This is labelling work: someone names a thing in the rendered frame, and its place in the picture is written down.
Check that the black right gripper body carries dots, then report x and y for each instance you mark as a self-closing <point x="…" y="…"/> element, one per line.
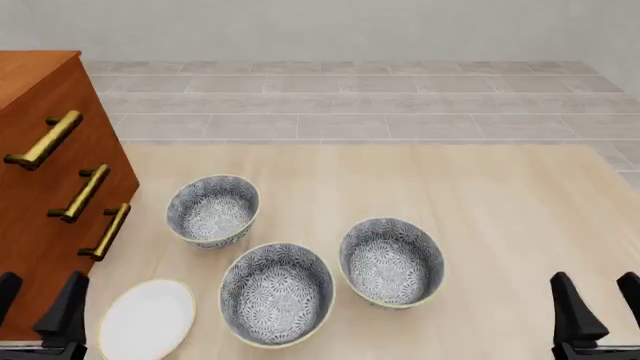
<point x="595" y="354"/>

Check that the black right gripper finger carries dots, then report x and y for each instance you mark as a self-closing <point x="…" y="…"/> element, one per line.
<point x="575" y="311"/>
<point x="631" y="300"/>

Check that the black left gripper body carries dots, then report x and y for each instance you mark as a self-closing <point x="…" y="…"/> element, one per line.
<point x="45" y="353"/>

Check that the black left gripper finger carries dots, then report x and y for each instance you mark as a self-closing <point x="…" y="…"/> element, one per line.
<point x="65" y="311"/>
<point x="7" y="292"/>

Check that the patterned grey bowl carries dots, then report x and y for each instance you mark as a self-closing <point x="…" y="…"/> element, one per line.
<point x="275" y="296"/>
<point x="215" y="213"/>
<point x="390" y="262"/>

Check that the white plate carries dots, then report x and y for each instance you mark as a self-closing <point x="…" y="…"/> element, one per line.
<point x="147" y="318"/>

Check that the wooden cabinet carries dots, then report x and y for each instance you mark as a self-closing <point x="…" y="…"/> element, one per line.
<point x="35" y="90"/>

